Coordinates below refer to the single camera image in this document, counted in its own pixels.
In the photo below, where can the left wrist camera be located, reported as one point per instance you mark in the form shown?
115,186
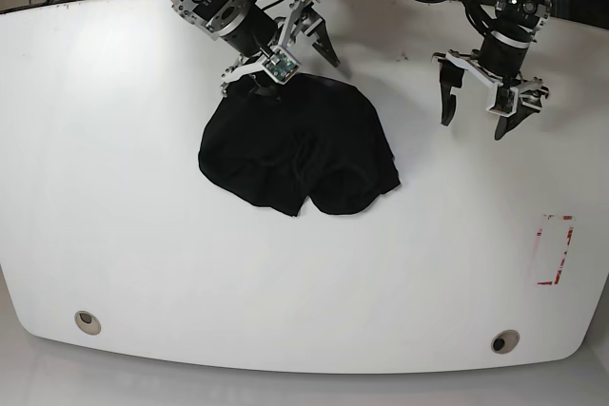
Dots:
504,102

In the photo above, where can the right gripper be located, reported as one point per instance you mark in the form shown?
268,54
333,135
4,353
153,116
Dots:
304,26

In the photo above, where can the table grommet hole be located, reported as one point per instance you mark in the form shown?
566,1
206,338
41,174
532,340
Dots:
87,323
505,342

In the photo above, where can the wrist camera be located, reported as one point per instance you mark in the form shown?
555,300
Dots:
504,102
281,65

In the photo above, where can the black graphic t-shirt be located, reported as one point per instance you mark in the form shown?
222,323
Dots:
312,139

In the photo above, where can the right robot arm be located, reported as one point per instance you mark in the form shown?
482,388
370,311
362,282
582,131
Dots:
264,44

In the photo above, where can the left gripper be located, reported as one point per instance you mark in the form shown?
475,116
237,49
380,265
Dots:
527,93

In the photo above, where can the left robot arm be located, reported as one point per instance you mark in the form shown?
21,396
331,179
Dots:
507,37

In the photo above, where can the right table grommet hole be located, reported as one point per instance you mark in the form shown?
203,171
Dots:
505,342

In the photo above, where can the red tape rectangle marking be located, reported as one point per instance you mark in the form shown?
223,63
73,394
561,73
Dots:
551,247

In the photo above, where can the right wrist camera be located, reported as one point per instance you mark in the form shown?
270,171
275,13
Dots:
281,65

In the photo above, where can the left table grommet hole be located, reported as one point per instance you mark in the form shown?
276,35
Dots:
87,323

